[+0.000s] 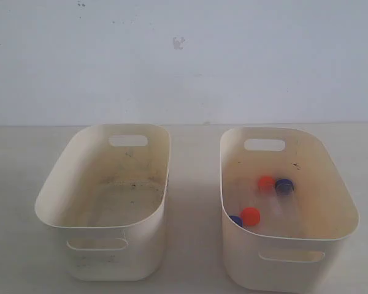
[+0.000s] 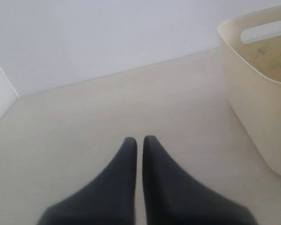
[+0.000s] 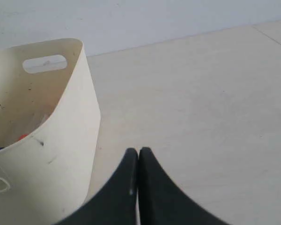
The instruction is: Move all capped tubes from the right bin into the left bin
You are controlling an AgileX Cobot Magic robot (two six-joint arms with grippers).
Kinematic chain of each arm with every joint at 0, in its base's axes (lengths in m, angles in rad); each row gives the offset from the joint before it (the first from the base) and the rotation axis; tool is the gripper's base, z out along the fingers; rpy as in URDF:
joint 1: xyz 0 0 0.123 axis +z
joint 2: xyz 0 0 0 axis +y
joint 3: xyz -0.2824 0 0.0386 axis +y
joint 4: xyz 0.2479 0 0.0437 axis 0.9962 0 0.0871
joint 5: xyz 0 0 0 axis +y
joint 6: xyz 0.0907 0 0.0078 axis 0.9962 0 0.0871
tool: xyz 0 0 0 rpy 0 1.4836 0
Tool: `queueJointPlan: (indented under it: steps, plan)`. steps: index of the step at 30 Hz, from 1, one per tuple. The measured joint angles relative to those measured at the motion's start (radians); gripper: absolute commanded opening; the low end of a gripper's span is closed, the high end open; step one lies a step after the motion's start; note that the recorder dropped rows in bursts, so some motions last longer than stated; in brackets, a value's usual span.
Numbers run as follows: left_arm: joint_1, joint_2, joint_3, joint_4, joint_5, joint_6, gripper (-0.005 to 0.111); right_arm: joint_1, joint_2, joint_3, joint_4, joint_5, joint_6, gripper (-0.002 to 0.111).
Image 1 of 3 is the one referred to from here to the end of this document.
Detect clear bottle blue cap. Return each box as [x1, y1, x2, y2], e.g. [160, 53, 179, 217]
[272, 178, 305, 238]
[229, 215, 243, 227]

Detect cream plastic bin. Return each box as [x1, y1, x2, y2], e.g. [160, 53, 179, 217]
[34, 124, 171, 281]
[220, 127, 359, 293]

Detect clear bottle orange cap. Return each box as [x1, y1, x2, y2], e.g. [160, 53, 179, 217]
[233, 176, 275, 206]
[240, 206, 281, 236]

